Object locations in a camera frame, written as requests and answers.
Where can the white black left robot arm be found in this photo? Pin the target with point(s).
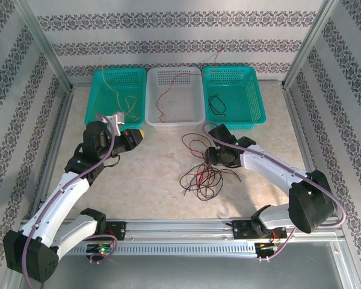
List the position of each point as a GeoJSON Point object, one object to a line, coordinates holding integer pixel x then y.
{"type": "Point", "coordinates": [57, 201]}

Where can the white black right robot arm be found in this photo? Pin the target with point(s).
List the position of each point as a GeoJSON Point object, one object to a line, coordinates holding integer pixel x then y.
{"type": "Point", "coordinates": [267, 162]}

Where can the teal perforated plastic basket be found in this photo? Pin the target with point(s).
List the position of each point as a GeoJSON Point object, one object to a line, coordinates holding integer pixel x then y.
{"type": "Point", "coordinates": [240, 90]}
{"type": "Point", "coordinates": [108, 99]}

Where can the white perforated plastic basket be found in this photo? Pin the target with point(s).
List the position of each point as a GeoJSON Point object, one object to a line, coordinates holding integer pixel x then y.
{"type": "Point", "coordinates": [180, 102]}

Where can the small controller board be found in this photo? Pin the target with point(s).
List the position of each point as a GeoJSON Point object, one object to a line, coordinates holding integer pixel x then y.
{"type": "Point", "coordinates": [99, 249]}
{"type": "Point", "coordinates": [267, 246]}

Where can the grey metal panel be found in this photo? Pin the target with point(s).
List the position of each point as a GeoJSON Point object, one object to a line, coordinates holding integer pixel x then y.
{"type": "Point", "coordinates": [180, 274]}

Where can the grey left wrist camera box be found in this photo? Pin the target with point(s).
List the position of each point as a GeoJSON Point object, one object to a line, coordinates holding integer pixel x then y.
{"type": "Point", "coordinates": [117, 122]}

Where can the aluminium table edge rail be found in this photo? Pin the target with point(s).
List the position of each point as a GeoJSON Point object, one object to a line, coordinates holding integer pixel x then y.
{"type": "Point", "coordinates": [55, 135]}
{"type": "Point", "coordinates": [301, 129]}

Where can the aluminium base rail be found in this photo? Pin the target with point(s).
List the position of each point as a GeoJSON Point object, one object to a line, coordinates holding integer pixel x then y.
{"type": "Point", "coordinates": [180, 228]}

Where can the aluminium frame post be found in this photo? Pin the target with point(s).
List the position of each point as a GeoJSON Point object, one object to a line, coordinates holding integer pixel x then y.
{"type": "Point", "coordinates": [45, 45]}
{"type": "Point", "coordinates": [310, 45]}

